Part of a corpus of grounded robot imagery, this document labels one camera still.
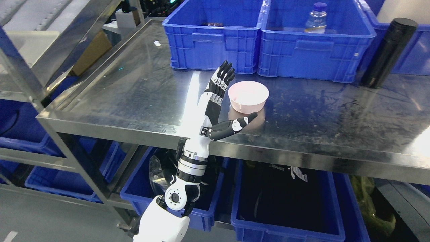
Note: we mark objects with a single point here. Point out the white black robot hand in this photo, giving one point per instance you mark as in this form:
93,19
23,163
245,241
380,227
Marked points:
205,125

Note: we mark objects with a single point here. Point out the pink plastic bowl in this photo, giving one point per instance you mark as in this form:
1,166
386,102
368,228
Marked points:
248,96

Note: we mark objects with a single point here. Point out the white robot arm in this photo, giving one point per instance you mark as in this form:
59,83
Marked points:
167,217

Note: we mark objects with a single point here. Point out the blue crate back middle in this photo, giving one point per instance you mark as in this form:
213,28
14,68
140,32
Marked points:
288,51

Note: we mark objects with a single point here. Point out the blue crate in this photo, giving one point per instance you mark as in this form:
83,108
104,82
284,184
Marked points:
288,51
202,34
415,57

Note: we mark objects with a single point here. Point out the steel shelf rack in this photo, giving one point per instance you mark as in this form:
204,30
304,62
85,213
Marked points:
25,92

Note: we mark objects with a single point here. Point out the black helmet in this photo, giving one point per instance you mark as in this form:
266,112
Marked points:
163,165

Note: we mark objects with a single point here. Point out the blue crate back left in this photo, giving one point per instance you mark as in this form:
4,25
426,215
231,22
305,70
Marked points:
202,34

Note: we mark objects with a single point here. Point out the blue bin with bag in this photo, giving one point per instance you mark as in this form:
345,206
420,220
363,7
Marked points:
334,230

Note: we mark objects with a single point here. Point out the black bag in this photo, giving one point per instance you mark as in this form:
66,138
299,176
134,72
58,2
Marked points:
282,196

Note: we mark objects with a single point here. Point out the clear water bottle blue cap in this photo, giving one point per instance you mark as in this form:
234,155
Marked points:
317,20

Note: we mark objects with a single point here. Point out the beige bear tray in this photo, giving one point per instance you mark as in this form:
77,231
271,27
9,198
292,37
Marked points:
32,44

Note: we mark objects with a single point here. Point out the black thermos bottle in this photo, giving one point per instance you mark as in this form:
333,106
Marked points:
396,38

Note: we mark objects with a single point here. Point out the blue crate back right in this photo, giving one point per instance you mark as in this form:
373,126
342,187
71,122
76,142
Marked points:
415,57

